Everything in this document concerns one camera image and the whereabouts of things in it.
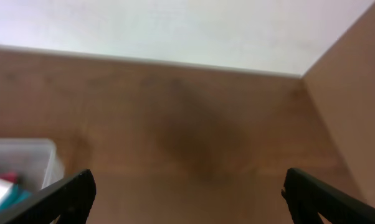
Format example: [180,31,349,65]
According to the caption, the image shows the blue white product box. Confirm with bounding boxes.
[0,179,31,211]

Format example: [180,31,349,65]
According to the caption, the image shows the clear plastic container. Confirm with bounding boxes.
[0,138,65,194]

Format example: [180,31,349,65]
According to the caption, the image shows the red handled cutting pliers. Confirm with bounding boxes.
[0,172,20,184]

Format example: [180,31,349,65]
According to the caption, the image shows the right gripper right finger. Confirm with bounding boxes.
[282,168,375,224]

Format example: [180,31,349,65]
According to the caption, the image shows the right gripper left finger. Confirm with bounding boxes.
[0,169,97,224]

